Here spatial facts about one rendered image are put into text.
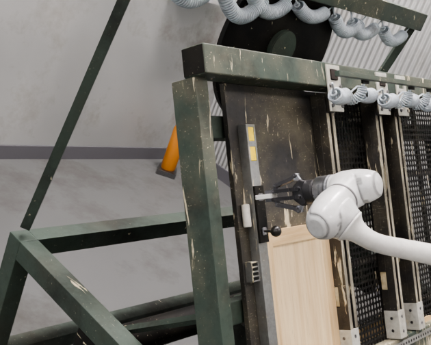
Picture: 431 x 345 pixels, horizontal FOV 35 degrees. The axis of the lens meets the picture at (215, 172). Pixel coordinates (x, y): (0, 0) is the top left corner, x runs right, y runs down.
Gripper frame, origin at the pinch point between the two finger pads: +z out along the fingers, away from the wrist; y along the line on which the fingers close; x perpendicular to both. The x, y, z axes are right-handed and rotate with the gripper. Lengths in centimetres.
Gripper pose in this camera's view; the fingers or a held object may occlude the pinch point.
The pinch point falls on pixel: (266, 196)
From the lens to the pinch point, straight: 224.8
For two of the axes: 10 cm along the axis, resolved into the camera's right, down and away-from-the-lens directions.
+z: -7.4, 1.1, 6.6
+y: 1.1, 9.9, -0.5
